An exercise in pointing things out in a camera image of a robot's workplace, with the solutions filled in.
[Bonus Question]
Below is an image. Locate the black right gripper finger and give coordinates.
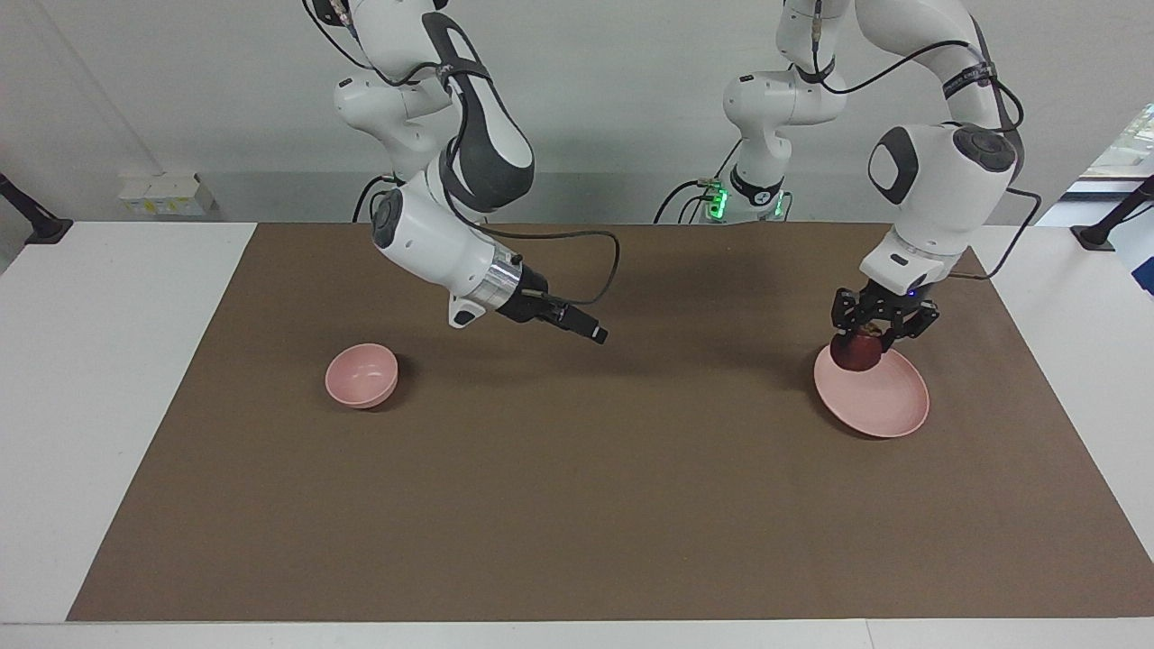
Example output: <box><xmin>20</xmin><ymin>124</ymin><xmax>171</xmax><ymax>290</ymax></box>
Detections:
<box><xmin>550</xmin><ymin>305</ymin><xmax>608</xmax><ymax>337</ymax></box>
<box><xmin>546</xmin><ymin>315</ymin><xmax>603</xmax><ymax>345</ymax></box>

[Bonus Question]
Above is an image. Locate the dark red apple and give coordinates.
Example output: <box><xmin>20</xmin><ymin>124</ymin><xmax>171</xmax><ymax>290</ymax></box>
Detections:
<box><xmin>829</xmin><ymin>329</ymin><xmax>884</xmax><ymax>373</ymax></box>

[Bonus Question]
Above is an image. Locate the pink plate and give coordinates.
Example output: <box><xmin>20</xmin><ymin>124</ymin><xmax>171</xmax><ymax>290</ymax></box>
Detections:
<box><xmin>813</xmin><ymin>345</ymin><xmax>930</xmax><ymax>440</ymax></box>

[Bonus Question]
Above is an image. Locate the pink bowl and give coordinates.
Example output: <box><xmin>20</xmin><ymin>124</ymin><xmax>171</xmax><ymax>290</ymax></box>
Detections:
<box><xmin>325</xmin><ymin>343</ymin><xmax>399</xmax><ymax>410</ymax></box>

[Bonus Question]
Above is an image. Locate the brown table mat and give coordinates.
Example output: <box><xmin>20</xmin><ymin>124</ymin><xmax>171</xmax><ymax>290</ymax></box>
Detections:
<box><xmin>66</xmin><ymin>222</ymin><xmax>1154</xmax><ymax>623</ymax></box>

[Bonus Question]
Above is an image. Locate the black clamp stand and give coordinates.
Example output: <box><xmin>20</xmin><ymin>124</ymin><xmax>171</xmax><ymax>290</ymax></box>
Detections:
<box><xmin>0</xmin><ymin>173</ymin><xmax>74</xmax><ymax>245</ymax></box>
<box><xmin>1070</xmin><ymin>176</ymin><xmax>1154</xmax><ymax>252</ymax></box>

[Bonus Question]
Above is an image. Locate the pale blue object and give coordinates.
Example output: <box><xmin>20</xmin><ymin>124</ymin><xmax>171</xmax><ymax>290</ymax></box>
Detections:
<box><xmin>1107</xmin><ymin>207</ymin><xmax>1154</xmax><ymax>297</ymax></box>

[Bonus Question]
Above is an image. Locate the window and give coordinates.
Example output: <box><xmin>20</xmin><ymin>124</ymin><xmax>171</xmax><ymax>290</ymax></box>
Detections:
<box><xmin>1080</xmin><ymin>102</ymin><xmax>1154</xmax><ymax>196</ymax></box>

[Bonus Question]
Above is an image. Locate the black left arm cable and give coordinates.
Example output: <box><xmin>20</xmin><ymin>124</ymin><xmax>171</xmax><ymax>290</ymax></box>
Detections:
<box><xmin>807</xmin><ymin>0</ymin><xmax>1044</xmax><ymax>282</ymax></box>

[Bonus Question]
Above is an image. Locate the black base cable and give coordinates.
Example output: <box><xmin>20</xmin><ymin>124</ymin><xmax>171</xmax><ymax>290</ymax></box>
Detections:
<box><xmin>351</xmin><ymin>174</ymin><xmax>403</xmax><ymax>224</ymax></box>
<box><xmin>653</xmin><ymin>177</ymin><xmax>724</xmax><ymax>225</ymax></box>

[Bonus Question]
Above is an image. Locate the white wall socket box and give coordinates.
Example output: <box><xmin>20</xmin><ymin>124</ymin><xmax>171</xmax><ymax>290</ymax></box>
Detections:
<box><xmin>117</xmin><ymin>173</ymin><xmax>217</xmax><ymax>218</ymax></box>

